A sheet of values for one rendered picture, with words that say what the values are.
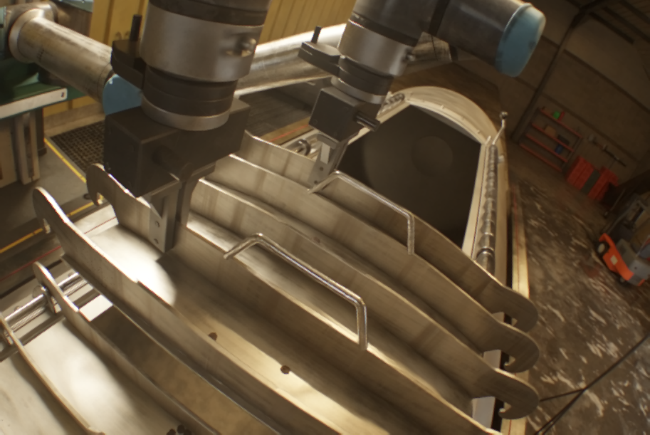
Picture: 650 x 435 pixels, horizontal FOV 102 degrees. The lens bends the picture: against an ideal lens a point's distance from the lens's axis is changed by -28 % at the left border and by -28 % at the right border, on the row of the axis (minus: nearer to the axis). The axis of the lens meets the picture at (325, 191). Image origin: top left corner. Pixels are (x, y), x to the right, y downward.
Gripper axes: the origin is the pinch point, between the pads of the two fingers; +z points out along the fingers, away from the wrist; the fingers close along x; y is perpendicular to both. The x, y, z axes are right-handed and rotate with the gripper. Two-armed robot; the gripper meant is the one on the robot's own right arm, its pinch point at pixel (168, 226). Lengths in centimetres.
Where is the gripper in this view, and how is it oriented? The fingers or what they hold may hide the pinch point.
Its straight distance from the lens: 38.6
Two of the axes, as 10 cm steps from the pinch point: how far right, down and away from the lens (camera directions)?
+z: -3.4, 7.9, 5.1
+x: 4.3, -3.6, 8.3
